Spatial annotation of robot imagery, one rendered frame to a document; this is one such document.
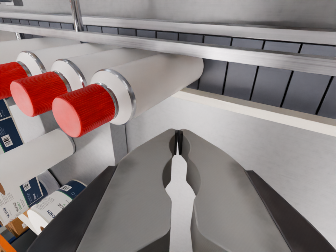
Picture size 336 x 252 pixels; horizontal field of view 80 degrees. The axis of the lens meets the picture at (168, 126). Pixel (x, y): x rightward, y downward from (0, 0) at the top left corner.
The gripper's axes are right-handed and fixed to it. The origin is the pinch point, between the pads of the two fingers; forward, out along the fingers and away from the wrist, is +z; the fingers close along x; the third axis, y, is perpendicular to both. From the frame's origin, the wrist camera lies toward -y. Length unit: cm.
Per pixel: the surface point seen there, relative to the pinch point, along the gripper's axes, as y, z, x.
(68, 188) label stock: 44, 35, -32
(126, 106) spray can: 0.4, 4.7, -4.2
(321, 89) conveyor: 0.8, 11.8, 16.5
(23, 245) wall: 422, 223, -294
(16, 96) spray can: 0.2, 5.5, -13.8
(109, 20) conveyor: -4.9, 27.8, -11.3
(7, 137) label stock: 30, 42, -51
